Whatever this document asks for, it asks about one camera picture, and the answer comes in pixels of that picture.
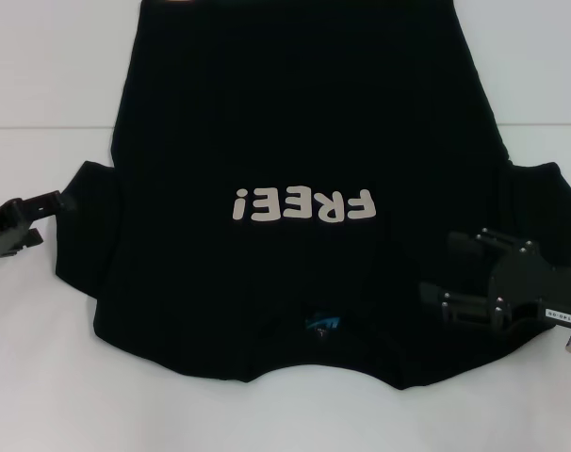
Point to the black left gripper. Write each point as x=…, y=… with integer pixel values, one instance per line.
x=5, y=226

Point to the black shirt with FREE print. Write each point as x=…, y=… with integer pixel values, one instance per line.
x=290, y=117

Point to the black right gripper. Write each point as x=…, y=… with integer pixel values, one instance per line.
x=526, y=282

